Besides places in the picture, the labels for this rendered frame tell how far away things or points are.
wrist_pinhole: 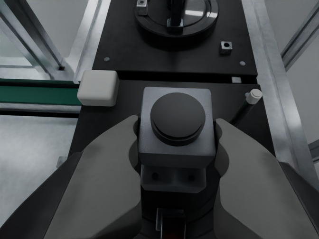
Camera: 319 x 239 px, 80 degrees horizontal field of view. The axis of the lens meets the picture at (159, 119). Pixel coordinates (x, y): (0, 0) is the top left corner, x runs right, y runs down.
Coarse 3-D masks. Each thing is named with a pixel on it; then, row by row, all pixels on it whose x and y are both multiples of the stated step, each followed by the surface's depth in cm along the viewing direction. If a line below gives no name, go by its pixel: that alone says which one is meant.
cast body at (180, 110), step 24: (144, 96) 12; (168, 96) 11; (192, 96) 12; (144, 120) 11; (168, 120) 10; (192, 120) 10; (144, 144) 11; (168, 144) 10; (192, 144) 11; (144, 168) 13; (168, 168) 13; (192, 168) 13; (192, 192) 14
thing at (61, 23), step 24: (48, 0) 54; (72, 0) 54; (264, 0) 52; (288, 0) 52; (312, 0) 52; (48, 24) 49; (72, 24) 49; (288, 24) 48; (312, 48) 44; (288, 72) 41; (312, 72) 41; (312, 96) 38; (312, 120) 36
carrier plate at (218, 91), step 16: (128, 80) 27; (128, 96) 26; (224, 96) 26; (240, 96) 25; (80, 112) 25; (96, 112) 25; (112, 112) 25; (128, 112) 25; (224, 112) 24; (256, 112) 24; (80, 128) 24; (96, 128) 24; (240, 128) 23; (256, 128) 23; (80, 144) 23; (272, 144) 22
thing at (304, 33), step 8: (312, 16) 27; (304, 24) 28; (312, 24) 27; (296, 32) 30; (304, 32) 28; (312, 32) 28; (296, 40) 30; (304, 40) 29; (312, 40) 29; (288, 48) 32; (296, 48) 30; (304, 48) 30; (288, 56) 32; (296, 56) 32; (288, 64) 34; (312, 144) 26; (312, 152) 26
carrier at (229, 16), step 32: (128, 0) 35; (160, 0) 32; (192, 0) 32; (224, 0) 35; (128, 32) 31; (160, 32) 28; (192, 32) 28; (224, 32) 31; (96, 64) 28; (128, 64) 28; (160, 64) 28; (192, 64) 28; (224, 64) 28
